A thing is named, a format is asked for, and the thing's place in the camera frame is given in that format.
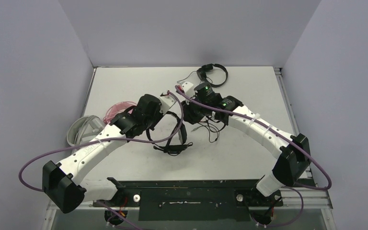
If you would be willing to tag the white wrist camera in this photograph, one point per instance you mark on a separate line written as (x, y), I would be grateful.
(167, 102)
(187, 88)

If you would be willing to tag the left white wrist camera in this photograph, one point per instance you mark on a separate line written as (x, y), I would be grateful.
(167, 102)

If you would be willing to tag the aluminium frame rail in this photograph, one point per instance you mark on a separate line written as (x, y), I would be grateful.
(302, 210)

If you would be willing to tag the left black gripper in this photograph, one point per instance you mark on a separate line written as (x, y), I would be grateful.
(159, 114)

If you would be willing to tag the black headset with microphone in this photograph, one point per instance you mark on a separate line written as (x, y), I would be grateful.
(174, 150)

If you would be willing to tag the white grey gaming headset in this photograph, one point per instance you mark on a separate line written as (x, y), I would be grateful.
(84, 130)

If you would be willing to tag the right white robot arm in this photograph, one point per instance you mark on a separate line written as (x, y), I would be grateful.
(292, 153)

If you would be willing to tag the small black on-ear headphones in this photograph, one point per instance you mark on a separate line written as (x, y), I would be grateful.
(215, 74)

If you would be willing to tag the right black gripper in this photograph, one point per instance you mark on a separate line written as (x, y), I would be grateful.
(192, 113)

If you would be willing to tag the pink headset with cable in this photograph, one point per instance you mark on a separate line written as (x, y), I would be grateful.
(115, 109)

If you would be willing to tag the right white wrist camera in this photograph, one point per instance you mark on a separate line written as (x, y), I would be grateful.
(187, 88)

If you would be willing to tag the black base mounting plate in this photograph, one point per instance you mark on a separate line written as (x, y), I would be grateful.
(198, 200)

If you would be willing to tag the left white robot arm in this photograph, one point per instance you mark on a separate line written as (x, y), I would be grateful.
(65, 183)

